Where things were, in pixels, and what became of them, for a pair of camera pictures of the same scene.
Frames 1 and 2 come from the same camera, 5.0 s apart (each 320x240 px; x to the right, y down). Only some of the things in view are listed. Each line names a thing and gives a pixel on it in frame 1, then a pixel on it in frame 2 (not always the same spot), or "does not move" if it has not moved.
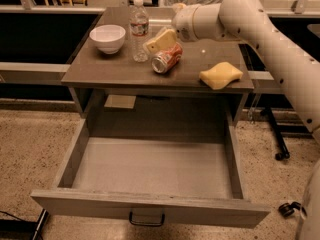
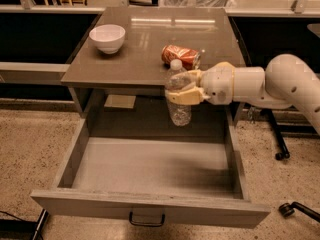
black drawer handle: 146,223 does not move
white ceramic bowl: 108,38 does not move
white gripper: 183,24 to 217,83
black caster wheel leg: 287,209 does not move
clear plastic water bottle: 139,31 to 178,114
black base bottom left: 16,229 does not move
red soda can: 167,59 to 190,58
